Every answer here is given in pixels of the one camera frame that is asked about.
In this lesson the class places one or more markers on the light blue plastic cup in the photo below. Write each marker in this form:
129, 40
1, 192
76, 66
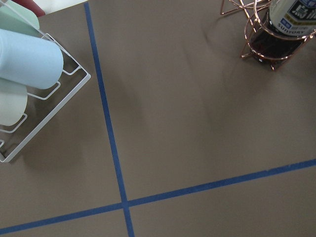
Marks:
29, 60

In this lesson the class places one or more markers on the cream white plastic cup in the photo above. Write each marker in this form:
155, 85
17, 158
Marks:
13, 101

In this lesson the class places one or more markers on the front dark drink bottle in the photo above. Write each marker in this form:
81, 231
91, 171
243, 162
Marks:
286, 18

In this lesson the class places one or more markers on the mint green plastic cup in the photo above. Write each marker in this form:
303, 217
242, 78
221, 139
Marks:
16, 18

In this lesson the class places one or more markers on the white wire cup rack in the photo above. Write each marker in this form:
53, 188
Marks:
42, 104

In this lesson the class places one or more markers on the copper wire bottle rack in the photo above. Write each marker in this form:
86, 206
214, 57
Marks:
254, 11

